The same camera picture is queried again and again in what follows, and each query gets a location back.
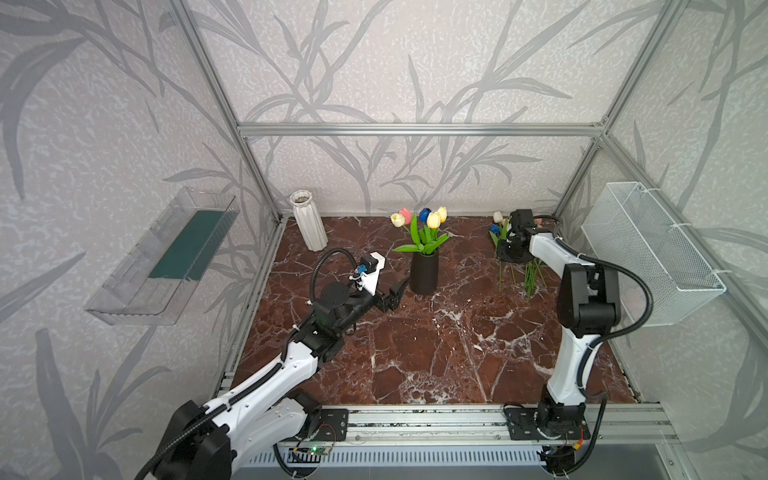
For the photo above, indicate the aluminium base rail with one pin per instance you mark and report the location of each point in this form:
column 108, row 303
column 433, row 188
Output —
column 464, row 435

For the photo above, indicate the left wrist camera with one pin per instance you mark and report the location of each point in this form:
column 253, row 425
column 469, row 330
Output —
column 367, row 273

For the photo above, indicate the pink tulip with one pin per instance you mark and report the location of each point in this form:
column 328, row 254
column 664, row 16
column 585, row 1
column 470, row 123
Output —
column 406, row 215

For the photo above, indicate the white wire mesh basket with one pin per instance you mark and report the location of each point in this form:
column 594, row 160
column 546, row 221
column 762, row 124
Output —
column 628, row 226

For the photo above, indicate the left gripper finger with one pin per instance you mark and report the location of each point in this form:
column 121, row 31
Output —
column 398, row 289
column 391, row 302

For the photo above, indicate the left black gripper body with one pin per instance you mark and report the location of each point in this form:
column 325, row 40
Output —
column 380, row 298

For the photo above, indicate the black cylindrical vase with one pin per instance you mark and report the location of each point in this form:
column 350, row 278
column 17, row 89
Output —
column 424, row 273

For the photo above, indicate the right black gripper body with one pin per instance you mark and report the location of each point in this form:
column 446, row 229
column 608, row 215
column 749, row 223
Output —
column 513, row 245

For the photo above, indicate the bunch of remaining tulips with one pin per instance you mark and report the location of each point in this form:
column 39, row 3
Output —
column 532, row 268

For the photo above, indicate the pink object in basket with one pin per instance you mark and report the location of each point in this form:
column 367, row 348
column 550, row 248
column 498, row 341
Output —
column 634, row 301

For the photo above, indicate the pale yellow tulip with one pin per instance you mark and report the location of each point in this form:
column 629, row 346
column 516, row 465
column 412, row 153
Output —
column 434, row 220

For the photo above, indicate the white ribbed vase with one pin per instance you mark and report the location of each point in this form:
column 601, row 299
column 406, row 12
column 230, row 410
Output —
column 308, row 220

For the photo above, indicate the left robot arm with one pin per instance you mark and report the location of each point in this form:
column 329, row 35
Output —
column 213, row 440

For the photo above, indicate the white tulip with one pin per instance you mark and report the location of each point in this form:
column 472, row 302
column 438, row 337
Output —
column 399, row 220

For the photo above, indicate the clear plastic wall tray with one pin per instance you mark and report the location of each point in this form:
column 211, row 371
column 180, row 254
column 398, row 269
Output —
column 159, row 275

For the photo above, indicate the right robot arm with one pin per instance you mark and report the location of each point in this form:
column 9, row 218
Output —
column 587, row 309

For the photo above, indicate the blue tulip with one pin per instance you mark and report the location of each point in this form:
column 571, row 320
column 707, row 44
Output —
column 424, row 229
column 495, row 233

